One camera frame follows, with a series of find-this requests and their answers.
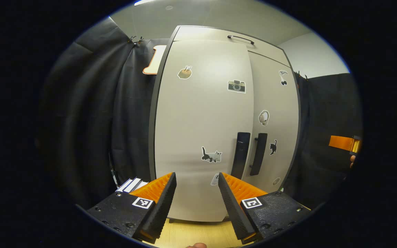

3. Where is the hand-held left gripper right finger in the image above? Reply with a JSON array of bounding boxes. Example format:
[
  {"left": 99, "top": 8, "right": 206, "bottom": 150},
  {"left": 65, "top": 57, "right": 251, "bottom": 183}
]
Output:
[{"left": 218, "top": 172, "right": 313, "bottom": 245}]

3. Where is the white cabinet drawer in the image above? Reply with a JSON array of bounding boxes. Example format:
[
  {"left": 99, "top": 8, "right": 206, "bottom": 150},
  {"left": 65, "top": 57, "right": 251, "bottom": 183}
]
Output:
[{"left": 174, "top": 26, "right": 290, "bottom": 68}]

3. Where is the black drawer handle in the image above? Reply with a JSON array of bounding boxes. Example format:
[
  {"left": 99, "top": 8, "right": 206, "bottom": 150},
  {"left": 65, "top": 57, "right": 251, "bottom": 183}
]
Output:
[{"left": 227, "top": 35, "right": 255, "bottom": 45}]

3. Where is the white and grey cabinet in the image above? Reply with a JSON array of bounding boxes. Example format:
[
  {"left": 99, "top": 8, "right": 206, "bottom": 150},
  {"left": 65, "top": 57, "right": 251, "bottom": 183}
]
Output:
[{"left": 149, "top": 25, "right": 301, "bottom": 223}]

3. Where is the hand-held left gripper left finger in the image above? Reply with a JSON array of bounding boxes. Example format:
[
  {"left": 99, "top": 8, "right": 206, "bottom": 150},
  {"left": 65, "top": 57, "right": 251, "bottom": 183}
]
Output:
[{"left": 85, "top": 171, "right": 177, "bottom": 244}]

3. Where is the small white printed box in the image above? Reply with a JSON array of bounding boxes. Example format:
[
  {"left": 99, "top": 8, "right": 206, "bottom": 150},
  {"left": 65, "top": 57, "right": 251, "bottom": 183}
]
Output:
[{"left": 115, "top": 177, "right": 149, "bottom": 193}]

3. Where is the white cabinet door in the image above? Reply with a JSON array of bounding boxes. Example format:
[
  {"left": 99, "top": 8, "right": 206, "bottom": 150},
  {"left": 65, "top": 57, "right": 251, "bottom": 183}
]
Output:
[
  {"left": 247, "top": 50, "right": 299, "bottom": 193},
  {"left": 154, "top": 40, "right": 254, "bottom": 223}
]

